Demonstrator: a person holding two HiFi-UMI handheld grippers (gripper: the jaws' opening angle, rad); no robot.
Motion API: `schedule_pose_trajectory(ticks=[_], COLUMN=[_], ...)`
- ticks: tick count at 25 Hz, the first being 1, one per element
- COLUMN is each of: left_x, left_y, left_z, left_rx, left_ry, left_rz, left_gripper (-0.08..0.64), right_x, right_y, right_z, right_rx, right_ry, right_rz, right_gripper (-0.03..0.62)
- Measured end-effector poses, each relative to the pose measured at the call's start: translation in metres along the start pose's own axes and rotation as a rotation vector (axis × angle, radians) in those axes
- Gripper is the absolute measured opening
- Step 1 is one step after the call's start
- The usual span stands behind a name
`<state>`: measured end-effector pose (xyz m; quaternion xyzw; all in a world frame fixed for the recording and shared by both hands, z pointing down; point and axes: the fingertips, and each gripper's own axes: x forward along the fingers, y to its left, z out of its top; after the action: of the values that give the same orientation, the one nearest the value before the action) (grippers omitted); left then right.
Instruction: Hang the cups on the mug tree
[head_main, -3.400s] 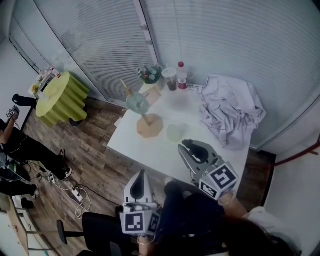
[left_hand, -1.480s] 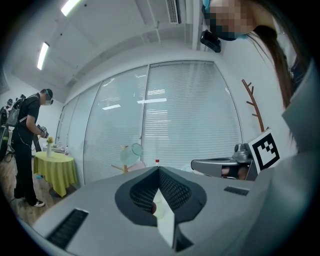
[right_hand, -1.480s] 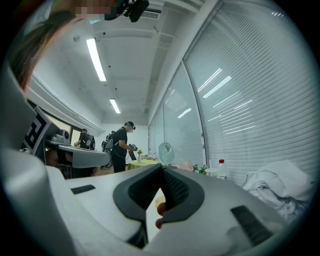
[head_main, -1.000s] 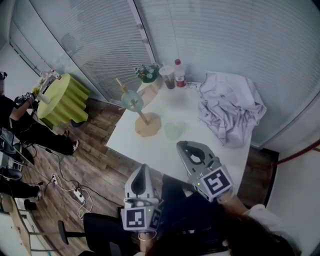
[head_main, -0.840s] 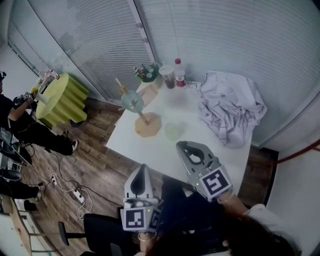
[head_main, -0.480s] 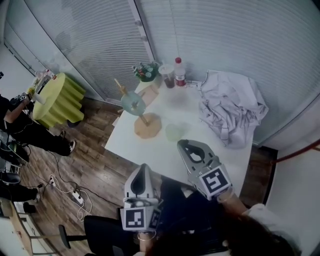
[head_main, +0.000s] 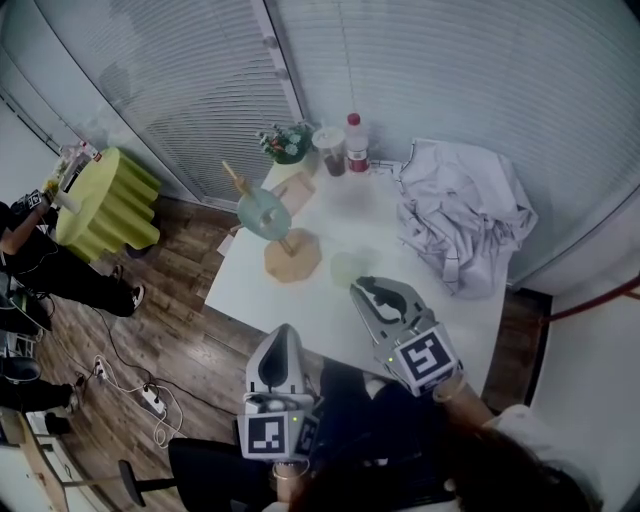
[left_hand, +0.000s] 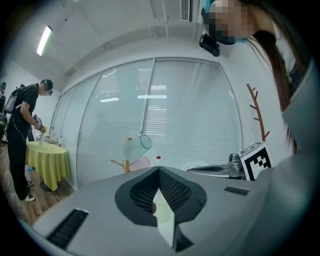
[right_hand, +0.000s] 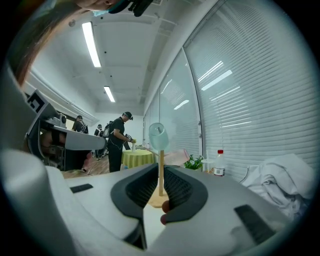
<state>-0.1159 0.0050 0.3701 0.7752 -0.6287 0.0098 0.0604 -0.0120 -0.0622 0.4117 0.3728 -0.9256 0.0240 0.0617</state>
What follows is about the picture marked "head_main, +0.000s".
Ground light wooden desk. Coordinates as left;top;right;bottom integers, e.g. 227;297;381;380
0;409;121;512

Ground glass partition with white blinds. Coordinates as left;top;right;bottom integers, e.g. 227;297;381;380
34;0;640;286

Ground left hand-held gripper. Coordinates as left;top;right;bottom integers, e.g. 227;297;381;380
236;323;321;461

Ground pale wrist bangle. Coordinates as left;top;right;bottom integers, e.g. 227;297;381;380
272;459;311;480
432;379;466;404

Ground person's dark clothing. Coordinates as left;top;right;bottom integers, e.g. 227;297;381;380
302;357;451;506

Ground long white power strip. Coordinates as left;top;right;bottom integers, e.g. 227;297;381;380
141;383;167;414

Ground person's white shirt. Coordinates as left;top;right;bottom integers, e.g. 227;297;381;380
482;403;601;501

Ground reddish-brown coat rack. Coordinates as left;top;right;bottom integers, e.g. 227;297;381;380
542;272;640;321

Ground person's right forearm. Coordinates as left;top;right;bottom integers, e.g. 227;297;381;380
433;379;494;426

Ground black office chair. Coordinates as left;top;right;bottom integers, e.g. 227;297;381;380
118;437;281;512

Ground round table with green cloth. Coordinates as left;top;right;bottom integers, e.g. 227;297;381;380
54;146;162;264

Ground potted flower plant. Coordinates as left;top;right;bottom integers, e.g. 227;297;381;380
255;122;316;165

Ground clear lidded drink cup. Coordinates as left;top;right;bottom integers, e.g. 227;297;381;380
311;125;347;177

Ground person's left forearm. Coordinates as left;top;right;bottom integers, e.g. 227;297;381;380
272;459;311;504

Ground wooden cup rack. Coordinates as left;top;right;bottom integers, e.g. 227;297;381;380
221;159;321;284

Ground pale green cup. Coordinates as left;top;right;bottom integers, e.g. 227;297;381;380
329;248;384;289

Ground crumpled white cloth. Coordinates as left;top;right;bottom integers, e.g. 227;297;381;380
397;138;540;300

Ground teal textured cup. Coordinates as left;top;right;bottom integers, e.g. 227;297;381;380
236;188;293;242

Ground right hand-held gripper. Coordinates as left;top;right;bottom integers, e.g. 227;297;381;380
348;277;464;397

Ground pink cup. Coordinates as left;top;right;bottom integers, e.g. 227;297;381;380
269;171;317;217

